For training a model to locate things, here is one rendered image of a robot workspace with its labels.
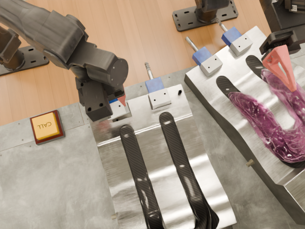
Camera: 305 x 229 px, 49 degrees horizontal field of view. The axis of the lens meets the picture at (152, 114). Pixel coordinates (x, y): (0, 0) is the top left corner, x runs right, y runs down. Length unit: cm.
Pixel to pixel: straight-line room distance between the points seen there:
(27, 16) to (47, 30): 4
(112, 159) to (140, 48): 37
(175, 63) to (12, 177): 57
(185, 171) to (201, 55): 33
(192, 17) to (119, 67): 49
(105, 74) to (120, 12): 50
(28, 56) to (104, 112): 47
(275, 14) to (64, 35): 37
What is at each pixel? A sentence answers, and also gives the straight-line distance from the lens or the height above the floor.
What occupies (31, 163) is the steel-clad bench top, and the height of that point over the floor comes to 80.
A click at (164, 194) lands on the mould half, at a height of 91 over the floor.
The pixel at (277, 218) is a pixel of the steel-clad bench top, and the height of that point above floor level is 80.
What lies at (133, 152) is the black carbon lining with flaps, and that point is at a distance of 86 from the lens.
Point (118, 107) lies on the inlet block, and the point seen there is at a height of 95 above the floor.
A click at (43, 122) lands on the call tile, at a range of 97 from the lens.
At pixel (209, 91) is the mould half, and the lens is 94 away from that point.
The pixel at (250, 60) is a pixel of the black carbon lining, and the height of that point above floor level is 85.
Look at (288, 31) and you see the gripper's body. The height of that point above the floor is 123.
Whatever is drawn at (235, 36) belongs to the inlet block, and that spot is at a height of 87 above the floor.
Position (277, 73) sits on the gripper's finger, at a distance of 63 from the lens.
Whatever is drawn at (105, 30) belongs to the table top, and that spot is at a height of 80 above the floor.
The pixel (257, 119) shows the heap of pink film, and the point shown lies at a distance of 87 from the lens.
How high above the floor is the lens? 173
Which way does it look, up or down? 75 degrees down
